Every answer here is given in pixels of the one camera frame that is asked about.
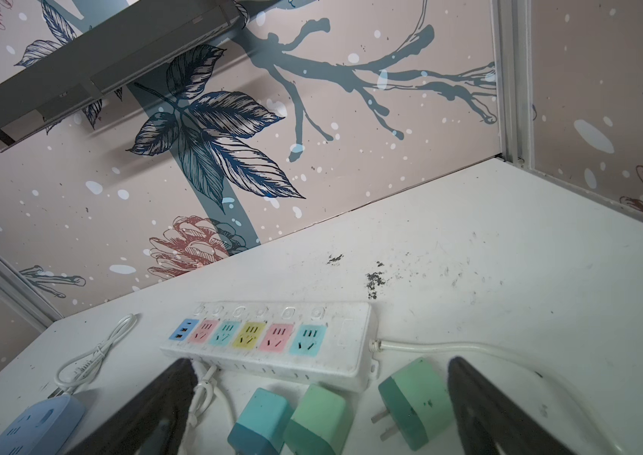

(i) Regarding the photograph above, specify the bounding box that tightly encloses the teal charger near strip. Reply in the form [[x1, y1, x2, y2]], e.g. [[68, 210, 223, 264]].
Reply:
[[228, 388, 294, 455]]

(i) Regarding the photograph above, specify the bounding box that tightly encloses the white square strip cable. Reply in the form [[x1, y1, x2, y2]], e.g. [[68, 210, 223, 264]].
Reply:
[[184, 357, 226, 433]]

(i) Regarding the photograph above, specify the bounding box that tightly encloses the green charger right of strip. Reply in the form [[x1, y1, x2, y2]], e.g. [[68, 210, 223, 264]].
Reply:
[[371, 358, 454, 451]]

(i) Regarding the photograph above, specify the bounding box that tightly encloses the white long strip cable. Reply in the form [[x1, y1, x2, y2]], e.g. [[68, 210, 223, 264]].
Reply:
[[369, 337, 624, 455]]

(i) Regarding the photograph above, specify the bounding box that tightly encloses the light green charger near strip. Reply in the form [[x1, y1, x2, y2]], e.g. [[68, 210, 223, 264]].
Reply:
[[283, 385, 354, 455]]

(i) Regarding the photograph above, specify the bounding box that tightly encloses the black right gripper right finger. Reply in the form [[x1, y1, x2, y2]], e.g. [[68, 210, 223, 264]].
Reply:
[[448, 356, 572, 455]]

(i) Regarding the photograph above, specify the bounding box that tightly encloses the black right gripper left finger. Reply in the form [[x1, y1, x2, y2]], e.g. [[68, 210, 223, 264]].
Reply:
[[69, 358, 198, 454]]

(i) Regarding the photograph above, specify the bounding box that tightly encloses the white long power strip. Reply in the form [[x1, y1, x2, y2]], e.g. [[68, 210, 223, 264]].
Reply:
[[159, 301, 380, 392]]

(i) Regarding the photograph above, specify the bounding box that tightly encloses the white blue strip cable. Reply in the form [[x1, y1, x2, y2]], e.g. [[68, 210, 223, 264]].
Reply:
[[47, 312, 140, 399]]

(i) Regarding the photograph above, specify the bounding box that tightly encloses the black hanging basket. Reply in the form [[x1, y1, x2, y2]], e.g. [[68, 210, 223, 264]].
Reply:
[[0, 1, 247, 148]]

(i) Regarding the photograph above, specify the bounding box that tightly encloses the blue square power strip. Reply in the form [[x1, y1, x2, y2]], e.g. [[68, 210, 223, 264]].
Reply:
[[0, 394, 85, 455]]

